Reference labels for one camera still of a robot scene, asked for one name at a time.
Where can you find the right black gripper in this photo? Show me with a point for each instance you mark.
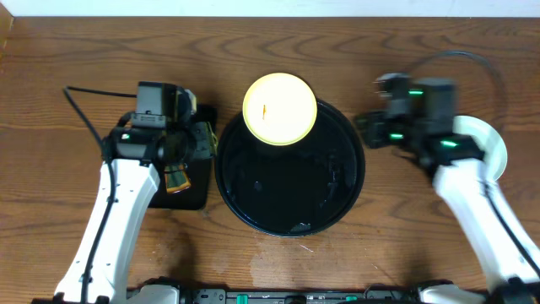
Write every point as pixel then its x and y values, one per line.
pixel 369 122

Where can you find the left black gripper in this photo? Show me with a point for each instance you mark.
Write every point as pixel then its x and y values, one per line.
pixel 205 148

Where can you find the orange green sponge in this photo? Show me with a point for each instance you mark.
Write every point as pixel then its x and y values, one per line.
pixel 176 179

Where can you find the light green plate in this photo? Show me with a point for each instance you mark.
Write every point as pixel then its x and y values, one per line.
pixel 488 139

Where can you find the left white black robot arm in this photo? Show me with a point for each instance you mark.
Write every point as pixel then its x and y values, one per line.
pixel 148 149

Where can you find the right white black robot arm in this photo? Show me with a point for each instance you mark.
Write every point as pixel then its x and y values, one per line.
pixel 464 158

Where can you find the black rectangular tray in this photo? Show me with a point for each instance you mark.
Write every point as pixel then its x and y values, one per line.
pixel 195 197

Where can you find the black round tray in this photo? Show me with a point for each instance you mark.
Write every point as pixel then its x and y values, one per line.
pixel 294 190

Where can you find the yellow plate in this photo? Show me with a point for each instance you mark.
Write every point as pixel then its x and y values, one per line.
pixel 279 109

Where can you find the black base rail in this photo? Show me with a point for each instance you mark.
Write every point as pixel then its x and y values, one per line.
pixel 295 296

